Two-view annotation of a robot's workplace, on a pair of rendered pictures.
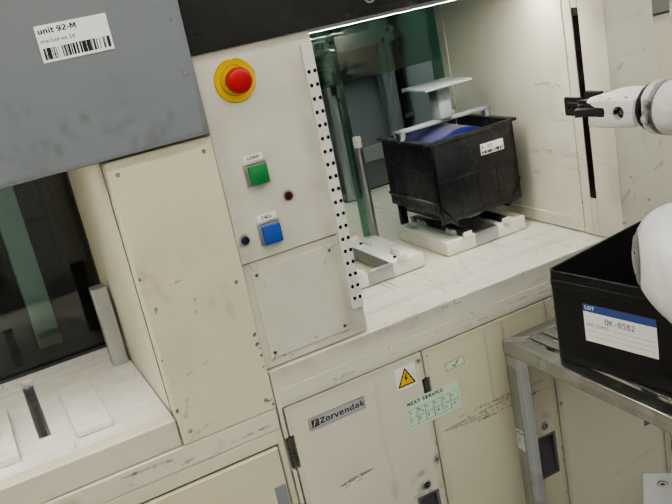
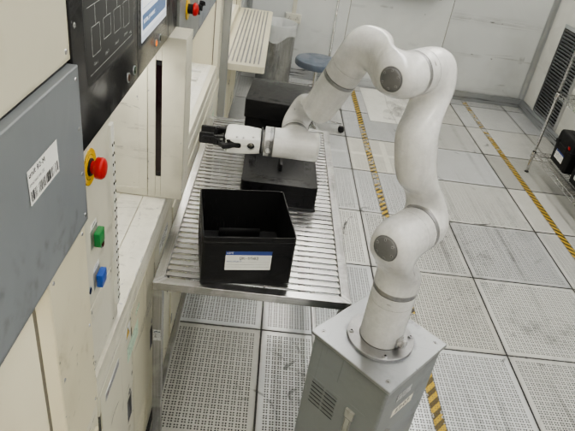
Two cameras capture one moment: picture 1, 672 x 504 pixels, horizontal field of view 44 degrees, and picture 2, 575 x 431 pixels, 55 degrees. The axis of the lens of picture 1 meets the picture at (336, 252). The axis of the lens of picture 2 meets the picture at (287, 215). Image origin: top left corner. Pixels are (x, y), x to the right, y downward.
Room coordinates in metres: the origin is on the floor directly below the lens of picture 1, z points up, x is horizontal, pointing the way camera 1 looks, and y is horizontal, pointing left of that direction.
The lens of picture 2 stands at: (0.69, 0.78, 1.84)
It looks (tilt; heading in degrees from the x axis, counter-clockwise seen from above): 32 degrees down; 289
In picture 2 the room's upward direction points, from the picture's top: 9 degrees clockwise
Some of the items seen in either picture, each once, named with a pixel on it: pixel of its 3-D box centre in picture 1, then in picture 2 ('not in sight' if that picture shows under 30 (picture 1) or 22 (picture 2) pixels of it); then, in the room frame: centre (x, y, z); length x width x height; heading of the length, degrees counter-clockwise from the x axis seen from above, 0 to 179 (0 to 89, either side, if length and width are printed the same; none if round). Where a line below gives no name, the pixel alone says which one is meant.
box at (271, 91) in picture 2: not in sight; (278, 119); (1.56, -1.39, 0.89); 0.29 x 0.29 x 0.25; 20
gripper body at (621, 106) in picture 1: (632, 105); (245, 138); (1.30, -0.51, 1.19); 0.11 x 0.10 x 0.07; 24
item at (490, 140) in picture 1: (448, 154); not in sight; (1.80, -0.29, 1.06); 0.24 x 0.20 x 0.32; 113
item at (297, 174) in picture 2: not in sight; (279, 174); (1.37, -1.01, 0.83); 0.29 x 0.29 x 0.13; 24
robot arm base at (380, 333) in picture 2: not in sight; (387, 312); (0.78, -0.43, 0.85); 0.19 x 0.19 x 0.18
